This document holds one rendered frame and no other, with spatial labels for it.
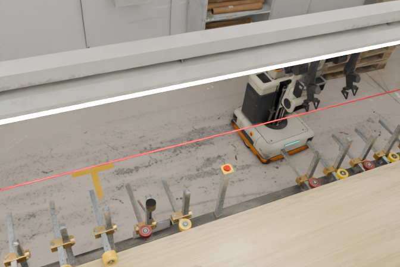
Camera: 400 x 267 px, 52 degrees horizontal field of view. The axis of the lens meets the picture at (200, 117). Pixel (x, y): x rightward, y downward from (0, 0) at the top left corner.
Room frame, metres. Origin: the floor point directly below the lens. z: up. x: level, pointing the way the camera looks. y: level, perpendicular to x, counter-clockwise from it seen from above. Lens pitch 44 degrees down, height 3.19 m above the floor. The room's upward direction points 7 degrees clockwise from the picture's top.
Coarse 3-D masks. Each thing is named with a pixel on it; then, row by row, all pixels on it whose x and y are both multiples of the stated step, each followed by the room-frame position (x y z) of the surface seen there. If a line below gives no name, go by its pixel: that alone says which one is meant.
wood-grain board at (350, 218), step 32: (320, 192) 1.79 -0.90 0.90; (352, 192) 1.82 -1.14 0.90; (384, 192) 1.86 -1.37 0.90; (224, 224) 1.44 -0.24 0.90; (256, 224) 1.47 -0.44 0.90; (288, 224) 1.50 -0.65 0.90; (320, 224) 1.53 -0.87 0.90; (352, 224) 1.56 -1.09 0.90; (384, 224) 1.58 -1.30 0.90; (128, 256) 1.15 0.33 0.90; (160, 256) 1.18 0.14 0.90; (192, 256) 1.20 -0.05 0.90; (224, 256) 1.22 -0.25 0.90; (256, 256) 1.25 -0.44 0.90; (288, 256) 1.27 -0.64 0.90; (320, 256) 1.30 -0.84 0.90; (352, 256) 1.32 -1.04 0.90; (384, 256) 1.35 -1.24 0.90
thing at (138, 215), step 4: (128, 184) 1.69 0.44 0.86; (128, 188) 1.66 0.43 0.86; (128, 192) 1.63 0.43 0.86; (132, 192) 1.63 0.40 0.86; (132, 196) 1.60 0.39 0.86; (132, 200) 1.57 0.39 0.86; (132, 204) 1.54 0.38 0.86; (136, 204) 1.54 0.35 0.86; (136, 208) 1.51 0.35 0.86; (136, 212) 1.48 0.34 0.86; (136, 216) 1.45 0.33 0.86; (140, 216) 1.45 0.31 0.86; (140, 220) 1.43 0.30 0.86
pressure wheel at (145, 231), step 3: (144, 225) 1.36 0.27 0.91; (147, 225) 1.37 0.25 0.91; (141, 228) 1.34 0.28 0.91; (144, 228) 1.35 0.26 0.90; (147, 228) 1.35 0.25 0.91; (150, 228) 1.35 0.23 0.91; (141, 231) 1.32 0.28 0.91; (144, 231) 1.32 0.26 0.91; (147, 231) 1.33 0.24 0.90; (150, 231) 1.33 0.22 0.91; (141, 234) 1.30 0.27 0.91; (144, 234) 1.30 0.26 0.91; (147, 234) 1.31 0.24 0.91; (150, 234) 1.31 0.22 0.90; (141, 237) 1.30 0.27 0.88; (144, 237) 1.29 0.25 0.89; (147, 237) 1.30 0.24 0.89
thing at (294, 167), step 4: (280, 152) 2.23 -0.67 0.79; (284, 152) 2.20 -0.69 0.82; (284, 156) 2.18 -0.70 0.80; (288, 156) 2.16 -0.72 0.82; (288, 160) 2.13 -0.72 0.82; (292, 160) 2.13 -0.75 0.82; (292, 164) 2.09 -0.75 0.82; (292, 168) 2.07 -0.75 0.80; (296, 168) 2.05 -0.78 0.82; (296, 172) 2.02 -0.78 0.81; (300, 172) 2.02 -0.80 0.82; (304, 184) 1.92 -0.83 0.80; (308, 188) 1.88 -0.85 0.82
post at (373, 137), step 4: (372, 136) 2.21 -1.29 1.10; (376, 136) 2.20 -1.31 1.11; (368, 140) 2.21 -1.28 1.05; (372, 140) 2.19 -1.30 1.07; (368, 144) 2.20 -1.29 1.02; (372, 144) 2.20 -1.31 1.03; (364, 148) 2.21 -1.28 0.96; (368, 148) 2.19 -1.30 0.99; (364, 152) 2.20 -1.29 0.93; (368, 152) 2.20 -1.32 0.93; (360, 156) 2.21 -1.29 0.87; (364, 156) 2.19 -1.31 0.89; (356, 168) 2.20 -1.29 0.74
